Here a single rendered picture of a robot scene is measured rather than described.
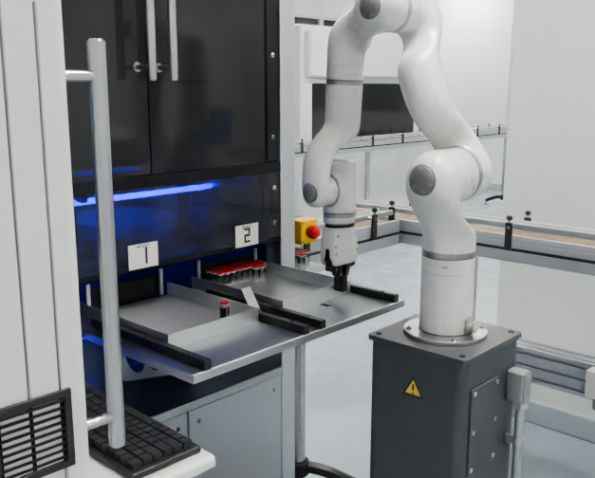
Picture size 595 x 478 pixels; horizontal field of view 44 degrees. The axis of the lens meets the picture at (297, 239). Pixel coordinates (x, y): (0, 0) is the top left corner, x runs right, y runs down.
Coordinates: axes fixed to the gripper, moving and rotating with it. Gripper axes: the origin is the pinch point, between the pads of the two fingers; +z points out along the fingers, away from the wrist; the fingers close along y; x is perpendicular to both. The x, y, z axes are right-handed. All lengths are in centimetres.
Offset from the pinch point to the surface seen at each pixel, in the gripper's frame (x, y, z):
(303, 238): -26.7, -15.2, -6.6
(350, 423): -70, -89, 90
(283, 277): -25.5, -5.1, 3.1
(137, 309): -30, 42, 3
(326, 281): -9.5, -5.5, 1.9
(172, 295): -33.5, 28.3, 2.7
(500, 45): -376, -796, -118
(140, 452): 22, 78, 10
